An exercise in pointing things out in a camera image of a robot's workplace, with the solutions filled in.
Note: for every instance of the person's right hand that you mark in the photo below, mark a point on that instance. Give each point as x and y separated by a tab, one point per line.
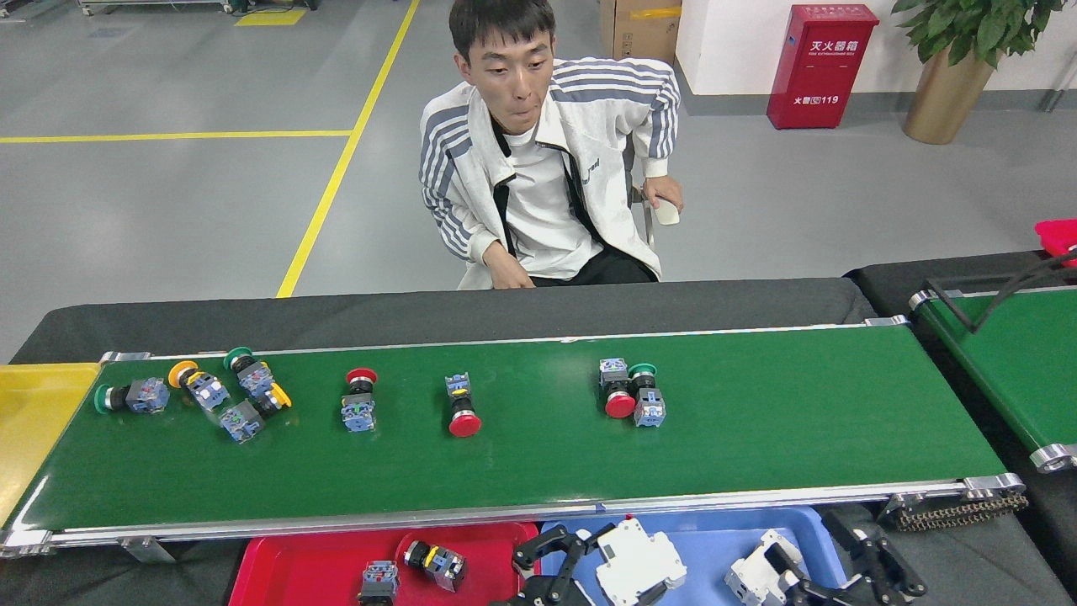
509	271

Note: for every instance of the person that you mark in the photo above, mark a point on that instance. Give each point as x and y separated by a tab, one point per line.
538	185

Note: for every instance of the yellow plastic tray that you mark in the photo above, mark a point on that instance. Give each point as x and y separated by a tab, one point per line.
34	429

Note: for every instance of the green conveyor belt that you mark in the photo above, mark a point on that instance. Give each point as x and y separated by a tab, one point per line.
1022	370
757	421

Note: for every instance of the white circuit breaker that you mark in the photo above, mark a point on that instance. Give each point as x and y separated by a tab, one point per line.
639	560
757	576

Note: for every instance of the cardboard box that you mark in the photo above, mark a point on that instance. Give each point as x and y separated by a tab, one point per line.
639	34

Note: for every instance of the blue plastic tray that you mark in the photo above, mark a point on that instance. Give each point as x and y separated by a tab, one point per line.
707	539

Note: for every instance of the person's left hand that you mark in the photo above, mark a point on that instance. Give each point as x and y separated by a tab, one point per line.
665	192

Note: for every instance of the gold plant pot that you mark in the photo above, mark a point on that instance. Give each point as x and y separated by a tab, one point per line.
947	105

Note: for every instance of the red fire extinguisher box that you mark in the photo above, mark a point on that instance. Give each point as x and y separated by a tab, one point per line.
820	76

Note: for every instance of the grey metal pipe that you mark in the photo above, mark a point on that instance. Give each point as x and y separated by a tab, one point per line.
1056	94

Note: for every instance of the black yellow switch part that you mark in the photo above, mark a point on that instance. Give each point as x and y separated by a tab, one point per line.
446	568

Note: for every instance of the green push button switch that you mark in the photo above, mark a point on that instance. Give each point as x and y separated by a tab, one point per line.
255	380
147	396
649	410

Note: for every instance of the red plastic bin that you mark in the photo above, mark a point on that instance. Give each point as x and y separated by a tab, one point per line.
1058	236

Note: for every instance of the metal cart frame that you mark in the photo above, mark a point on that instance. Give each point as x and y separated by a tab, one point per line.
151	3

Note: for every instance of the grey blue switch part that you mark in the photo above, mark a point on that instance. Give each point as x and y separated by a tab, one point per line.
380	576

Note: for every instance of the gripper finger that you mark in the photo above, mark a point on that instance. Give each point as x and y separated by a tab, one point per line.
883	560
551	555
833	593
555	596

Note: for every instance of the red plastic tray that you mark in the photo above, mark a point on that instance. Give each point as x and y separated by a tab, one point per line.
294	572

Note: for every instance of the green potted plant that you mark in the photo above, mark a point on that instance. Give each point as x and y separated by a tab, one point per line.
976	25

